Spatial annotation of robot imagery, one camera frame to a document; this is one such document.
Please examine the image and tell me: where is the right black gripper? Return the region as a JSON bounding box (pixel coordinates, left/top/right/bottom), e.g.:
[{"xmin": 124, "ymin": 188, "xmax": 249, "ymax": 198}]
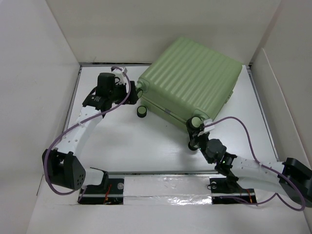
[{"xmin": 186, "ymin": 126, "xmax": 213, "ymax": 164}]

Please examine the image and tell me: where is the green hard-shell suitcase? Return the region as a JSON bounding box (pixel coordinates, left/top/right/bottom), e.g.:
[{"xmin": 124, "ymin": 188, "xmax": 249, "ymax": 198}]
[{"xmin": 136, "ymin": 37, "xmax": 243, "ymax": 151}]

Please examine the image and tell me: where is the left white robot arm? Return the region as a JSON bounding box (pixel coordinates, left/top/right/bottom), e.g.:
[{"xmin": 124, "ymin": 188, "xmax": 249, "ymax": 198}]
[{"xmin": 42, "ymin": 67, "xmax": 137, "ymax": 195}]

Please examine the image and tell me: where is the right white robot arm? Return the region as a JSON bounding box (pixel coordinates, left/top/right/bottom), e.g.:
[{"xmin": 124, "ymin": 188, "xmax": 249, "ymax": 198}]
[{"xmin": 188, "ymin": 128, "xmax": 312, "ymax": 208}]

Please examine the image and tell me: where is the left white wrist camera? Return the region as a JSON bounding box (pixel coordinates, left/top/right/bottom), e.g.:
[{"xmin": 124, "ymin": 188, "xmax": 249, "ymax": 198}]
[{"xmin": 111, "ymin": 66, "xmax": 128, "ymax": 79}]

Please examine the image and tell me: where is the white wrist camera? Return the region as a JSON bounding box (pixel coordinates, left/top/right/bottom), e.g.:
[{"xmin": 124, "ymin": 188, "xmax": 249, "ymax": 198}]
[
  {"xmin": 111, "ymin": 66, "xmax": 128, "ymax": 79},
  {"xmin": 200, "ymin": 119, "xmax": 215, "ymax": 134}
]

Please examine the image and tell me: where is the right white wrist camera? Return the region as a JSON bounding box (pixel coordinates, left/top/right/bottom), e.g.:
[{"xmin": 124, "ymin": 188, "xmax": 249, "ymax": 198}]
[{"xmin": 200, "ymin": 119, "xmax": 215, "ymax": 134}]

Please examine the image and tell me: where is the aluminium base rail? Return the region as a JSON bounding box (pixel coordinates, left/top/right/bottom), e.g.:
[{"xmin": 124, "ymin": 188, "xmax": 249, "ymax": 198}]
[{"xmin": 78, "ymin": 174, "xmax": 257, "ymax": 205}]

